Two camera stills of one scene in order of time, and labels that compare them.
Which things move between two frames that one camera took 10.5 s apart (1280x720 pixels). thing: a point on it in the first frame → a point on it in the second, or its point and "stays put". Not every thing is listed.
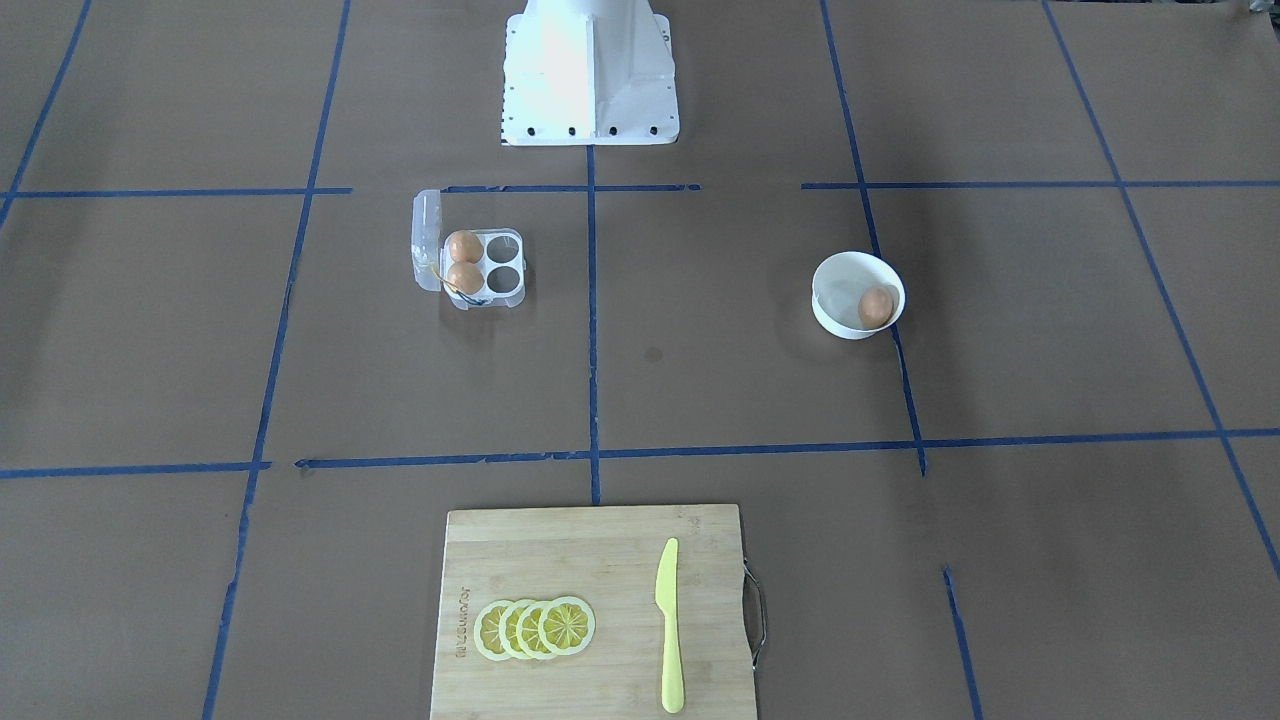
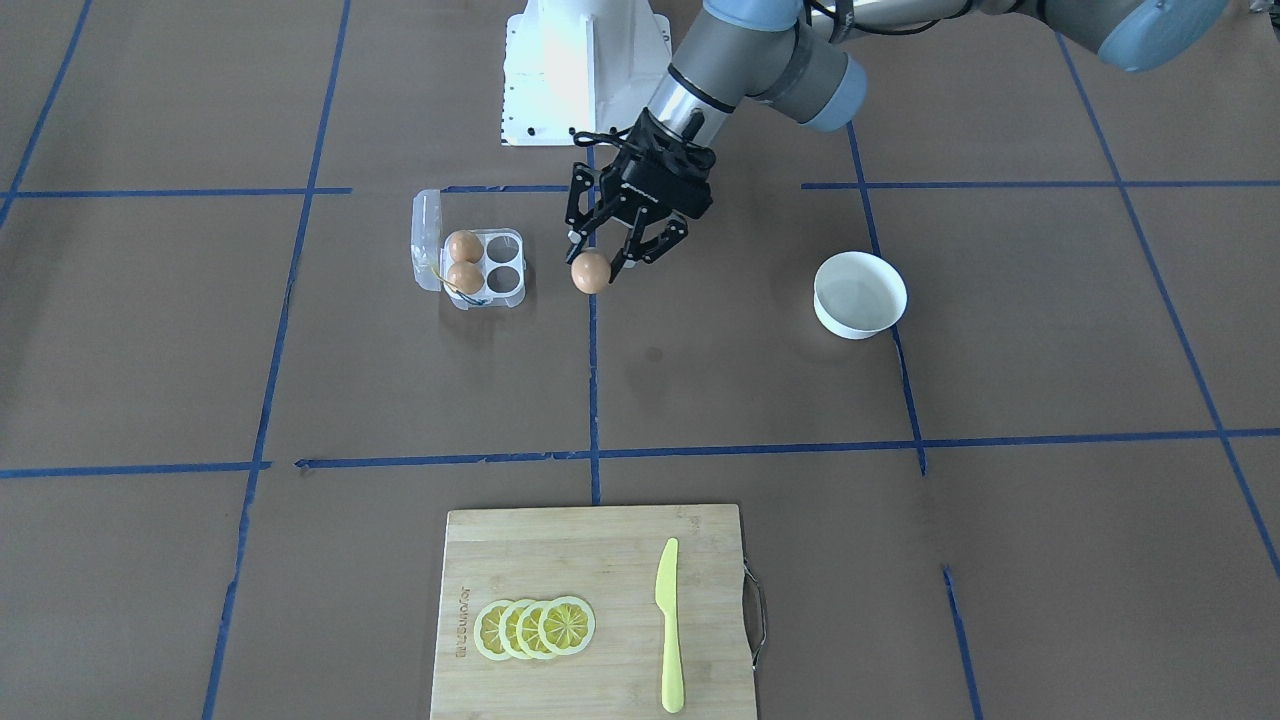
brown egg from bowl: [875, 307] → [590, 271]
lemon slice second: [508, 628] stays put
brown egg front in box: [466, 276] stays put
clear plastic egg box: [474, 268] stays put
